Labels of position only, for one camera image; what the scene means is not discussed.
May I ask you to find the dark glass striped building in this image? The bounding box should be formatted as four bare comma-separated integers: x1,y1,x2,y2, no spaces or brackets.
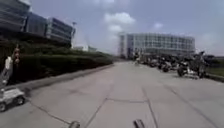
0,0,77,48

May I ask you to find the grass strip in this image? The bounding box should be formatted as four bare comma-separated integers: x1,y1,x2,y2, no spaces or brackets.
206,66,224,78

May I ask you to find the row of parked motorcycles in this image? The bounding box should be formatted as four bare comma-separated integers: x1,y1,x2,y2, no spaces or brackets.
134,49,214,80

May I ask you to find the grey concrete kerb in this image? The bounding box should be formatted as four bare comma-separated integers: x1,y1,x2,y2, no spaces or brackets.
4,63,116,96

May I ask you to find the white curved glass building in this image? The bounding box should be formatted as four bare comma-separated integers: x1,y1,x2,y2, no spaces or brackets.
118,32,197,60

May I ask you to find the robot's own part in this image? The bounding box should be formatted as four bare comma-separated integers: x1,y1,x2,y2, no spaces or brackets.
68,120,81,128
133,118,146,128

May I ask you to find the grey concrete pavement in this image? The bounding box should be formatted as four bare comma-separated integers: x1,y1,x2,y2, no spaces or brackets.
0,60,224,128

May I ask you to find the street lamp pole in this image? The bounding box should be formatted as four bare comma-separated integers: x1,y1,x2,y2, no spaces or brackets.
70,21,78,49

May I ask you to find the person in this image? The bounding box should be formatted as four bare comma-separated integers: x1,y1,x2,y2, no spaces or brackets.
0,46,22,89

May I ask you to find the small white wheeled robot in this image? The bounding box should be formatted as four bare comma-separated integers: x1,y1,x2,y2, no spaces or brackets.
0,87,26,113

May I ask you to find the dark green hedge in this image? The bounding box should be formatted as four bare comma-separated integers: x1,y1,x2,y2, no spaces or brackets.
0,39,114,86

